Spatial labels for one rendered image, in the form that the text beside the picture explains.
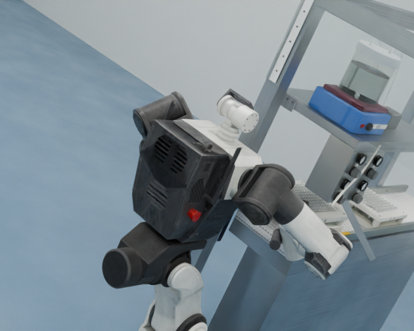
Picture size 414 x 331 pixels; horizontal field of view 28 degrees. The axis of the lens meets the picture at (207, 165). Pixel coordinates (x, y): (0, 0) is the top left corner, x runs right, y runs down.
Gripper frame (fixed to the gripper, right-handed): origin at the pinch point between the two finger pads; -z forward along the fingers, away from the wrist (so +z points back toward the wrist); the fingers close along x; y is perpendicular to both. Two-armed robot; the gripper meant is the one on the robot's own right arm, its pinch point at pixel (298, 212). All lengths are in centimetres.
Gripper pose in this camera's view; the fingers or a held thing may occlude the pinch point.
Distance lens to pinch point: 282.9
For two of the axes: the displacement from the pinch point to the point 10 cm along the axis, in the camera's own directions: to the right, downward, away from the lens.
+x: -3.6, 8.6, 3.6
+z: -1.9, 3.1, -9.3
